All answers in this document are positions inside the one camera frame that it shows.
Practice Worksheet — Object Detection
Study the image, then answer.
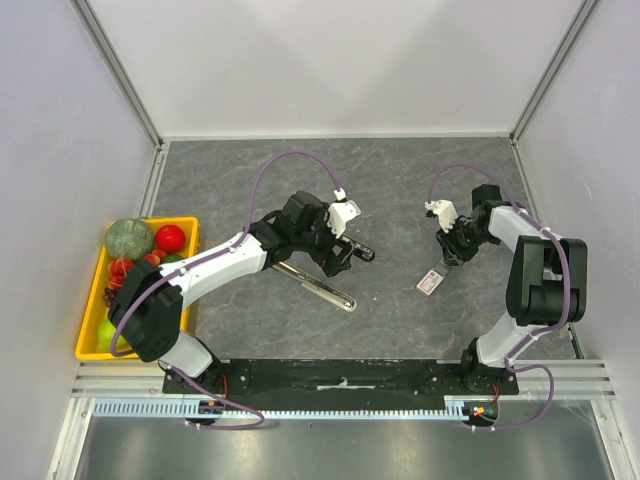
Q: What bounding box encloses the red cherry tomato cluster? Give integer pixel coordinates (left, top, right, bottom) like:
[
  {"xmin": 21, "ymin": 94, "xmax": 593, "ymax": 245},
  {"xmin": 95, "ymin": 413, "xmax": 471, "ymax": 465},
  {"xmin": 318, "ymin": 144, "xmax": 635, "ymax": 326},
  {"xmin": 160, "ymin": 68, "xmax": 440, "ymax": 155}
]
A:
[{"xmin": 107, "ymin": 258, "xmax": 134, "ymax": 291}]

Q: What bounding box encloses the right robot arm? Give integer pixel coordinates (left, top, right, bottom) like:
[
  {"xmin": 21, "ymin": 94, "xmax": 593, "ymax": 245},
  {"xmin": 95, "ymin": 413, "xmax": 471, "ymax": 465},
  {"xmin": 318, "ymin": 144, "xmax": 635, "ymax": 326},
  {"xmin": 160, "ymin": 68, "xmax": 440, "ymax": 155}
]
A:
[{"xmin": 425, "ymin": 184, "xmax": 588, "ymax": 394}]

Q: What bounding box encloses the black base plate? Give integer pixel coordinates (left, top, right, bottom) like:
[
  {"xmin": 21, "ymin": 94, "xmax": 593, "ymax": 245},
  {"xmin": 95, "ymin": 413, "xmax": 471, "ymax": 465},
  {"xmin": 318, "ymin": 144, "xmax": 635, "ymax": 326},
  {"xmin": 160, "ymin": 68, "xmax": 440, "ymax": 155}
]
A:
[{"xmin": 193, "ymin": 359, "xmax": 519, "ymax": 397}]

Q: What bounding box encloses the green pear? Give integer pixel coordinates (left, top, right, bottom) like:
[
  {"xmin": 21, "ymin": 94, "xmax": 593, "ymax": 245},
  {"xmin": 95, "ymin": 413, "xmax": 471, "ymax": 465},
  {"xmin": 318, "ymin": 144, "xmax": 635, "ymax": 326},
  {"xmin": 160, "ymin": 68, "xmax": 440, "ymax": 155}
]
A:
[{"xmin": 96, "ymin": 319, "xmax": 128, "ymax": 353}]

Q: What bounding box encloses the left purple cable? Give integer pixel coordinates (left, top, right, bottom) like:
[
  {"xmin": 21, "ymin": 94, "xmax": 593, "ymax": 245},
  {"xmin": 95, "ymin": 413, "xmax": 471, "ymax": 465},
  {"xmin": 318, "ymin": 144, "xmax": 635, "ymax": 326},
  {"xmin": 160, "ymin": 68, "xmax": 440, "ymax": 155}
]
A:
[{"xmin": 108, "ymin": 150, "xmax": 349, "ymax": 431}]

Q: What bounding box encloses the green striped melon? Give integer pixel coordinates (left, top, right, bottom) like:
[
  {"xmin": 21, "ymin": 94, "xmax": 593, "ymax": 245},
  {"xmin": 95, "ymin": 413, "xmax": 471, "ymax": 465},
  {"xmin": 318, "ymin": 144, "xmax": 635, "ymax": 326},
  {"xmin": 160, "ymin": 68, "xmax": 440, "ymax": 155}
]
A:
[{"xmin": 104, "ymin": 218, "xmax": 154, "ymax": 260}]

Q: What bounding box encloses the red apple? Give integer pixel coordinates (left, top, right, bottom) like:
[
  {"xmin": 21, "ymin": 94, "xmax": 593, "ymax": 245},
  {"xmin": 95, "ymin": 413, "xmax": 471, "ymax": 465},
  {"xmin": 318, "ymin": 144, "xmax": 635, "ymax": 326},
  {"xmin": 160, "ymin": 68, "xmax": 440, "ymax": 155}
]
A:
[{"xmin": 155, "ymin": 224, "xmax": 187, "ymax": 254}]

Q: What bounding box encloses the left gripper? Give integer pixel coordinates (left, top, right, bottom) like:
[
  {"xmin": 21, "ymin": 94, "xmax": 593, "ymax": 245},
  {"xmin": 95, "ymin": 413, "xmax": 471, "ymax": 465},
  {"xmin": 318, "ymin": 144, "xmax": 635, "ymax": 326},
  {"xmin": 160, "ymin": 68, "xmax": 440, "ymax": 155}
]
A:
[{"xmin": 294, "ymin": 203, "xmax": 357, "ymax": 276}]

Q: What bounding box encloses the grey cable duct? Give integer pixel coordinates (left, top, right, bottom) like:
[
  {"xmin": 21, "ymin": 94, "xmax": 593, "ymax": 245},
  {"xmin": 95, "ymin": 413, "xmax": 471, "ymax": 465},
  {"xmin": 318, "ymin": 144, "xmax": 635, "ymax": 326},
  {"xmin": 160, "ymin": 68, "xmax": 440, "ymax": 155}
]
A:
[{"xmin": 93, "ymin": 395, "xmax": 474, "ymax": 421}]

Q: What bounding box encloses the green avocado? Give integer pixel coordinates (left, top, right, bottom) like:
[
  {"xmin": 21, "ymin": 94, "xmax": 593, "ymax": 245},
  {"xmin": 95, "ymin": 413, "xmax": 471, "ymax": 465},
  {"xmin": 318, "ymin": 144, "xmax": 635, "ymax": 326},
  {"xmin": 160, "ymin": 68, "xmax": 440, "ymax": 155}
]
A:
[{"xmin": 162, "ymin": 253, "xmax": 184, "ymax": 264}]

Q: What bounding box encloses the silver and black stapler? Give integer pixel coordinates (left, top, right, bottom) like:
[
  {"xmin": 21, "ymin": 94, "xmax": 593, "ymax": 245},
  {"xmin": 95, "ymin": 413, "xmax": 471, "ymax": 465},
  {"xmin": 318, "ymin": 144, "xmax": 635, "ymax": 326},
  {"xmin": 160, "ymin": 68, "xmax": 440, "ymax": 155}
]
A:
[{"xmin": 272, "ymin": 262, "xmax": 357, "ymax": 312}]

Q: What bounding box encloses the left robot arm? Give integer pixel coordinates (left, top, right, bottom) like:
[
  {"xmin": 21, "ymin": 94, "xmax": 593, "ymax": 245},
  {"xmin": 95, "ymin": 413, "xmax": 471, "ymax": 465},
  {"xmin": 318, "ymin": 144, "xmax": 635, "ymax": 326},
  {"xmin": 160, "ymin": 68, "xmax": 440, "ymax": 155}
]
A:
[{"xmin": 108, "ymin": 191, "xmax": 375, "ymax": 393}]

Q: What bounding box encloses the purple grape bunch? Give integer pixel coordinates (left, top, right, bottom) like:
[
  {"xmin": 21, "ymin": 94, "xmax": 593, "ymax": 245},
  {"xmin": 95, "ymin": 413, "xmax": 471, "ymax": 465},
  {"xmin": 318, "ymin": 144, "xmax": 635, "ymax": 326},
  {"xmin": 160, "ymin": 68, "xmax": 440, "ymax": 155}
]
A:
[{"xmin": 102, "ymin": 287, "xmax": 118, "ymax": 307}]

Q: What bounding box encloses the red white staple box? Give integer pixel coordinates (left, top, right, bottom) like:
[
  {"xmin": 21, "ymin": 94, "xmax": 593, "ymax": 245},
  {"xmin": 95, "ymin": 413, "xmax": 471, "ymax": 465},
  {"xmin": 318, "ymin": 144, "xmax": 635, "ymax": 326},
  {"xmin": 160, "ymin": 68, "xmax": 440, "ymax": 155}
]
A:
[{"xmin": 416, "ymin": 261, "xmax": 453, "ymax": 297}]

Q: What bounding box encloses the peach fruit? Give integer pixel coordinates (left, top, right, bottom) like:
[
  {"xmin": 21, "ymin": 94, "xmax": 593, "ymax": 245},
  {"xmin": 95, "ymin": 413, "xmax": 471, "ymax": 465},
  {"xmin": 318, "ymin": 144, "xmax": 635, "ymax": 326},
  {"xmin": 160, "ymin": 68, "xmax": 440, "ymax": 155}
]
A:
[{"xmin": 144, "ymin": 249, "xmax": 167, "ymax": 266}]

